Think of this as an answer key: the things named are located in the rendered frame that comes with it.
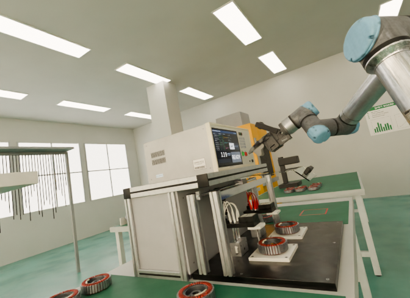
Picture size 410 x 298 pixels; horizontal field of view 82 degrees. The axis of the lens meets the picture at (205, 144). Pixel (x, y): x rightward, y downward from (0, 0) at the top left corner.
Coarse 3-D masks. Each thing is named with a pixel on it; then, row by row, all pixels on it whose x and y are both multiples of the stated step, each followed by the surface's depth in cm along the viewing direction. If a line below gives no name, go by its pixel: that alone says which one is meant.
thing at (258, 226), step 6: (240, 216) 96; (246, 216) 94; (252, 216) 93; (258, 216) 97; (228, 222) 100; (240, 222) 95; (246, 222) 94; (252, 222) 92; (258, 222) 96; (264, 222) 96; (234, 228) 99; (252, 228) 92; (258, 228) 91; (234, 234) 97; (234, 240) 97
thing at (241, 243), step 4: (232, 240) 99; (236, 240) 98; (240, 240) 97; (244, 240) 99; (232, 244) 96; (236, 244) 95; (240, 244) 95; (244, 244) 98; (232, 248) 96; (240, 248) 94; (244, 248) 97; (232, 252) 96; (240, 252) 94; (244, 252) 96
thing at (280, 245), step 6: (264, 240) 94; (270, 240) 94; (276, 240) 93; (282, 240) 89; (258, 246) 91; (264, 246) 88; (270, 246) 86; (276, 246) 87; (282, 246) 86; (264, 252) 87; (270, 252) 86; (276, 252) 86; (282, 252) 86
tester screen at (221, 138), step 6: (216, 132) 101; (222, 132) 106; (228, 132) 111; (216, 138) 100; (222, 138) 104; (228, 138) 110; (234, 138) 116; (216, 144) 98; (222, 144) 103; (228, 144) 108; (216, 150) 97; (222, 150) 102; (228, 150) 107; (234, 150) 112; (228, 156) 106; (228, 162) 104; (234, 162) 109; (240, 162) 115
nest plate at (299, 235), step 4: (300, 228) 113; (304, 228) 111; (272, 232) 115; (300, 232) 107; (304, 232) 108; (268, 236) 109; (272, 236) 108; (280, 236) 106; (284, 236) 105; (288, 236) 104; (292, 236) 103; (296, 236) 103; (300, 236) 102
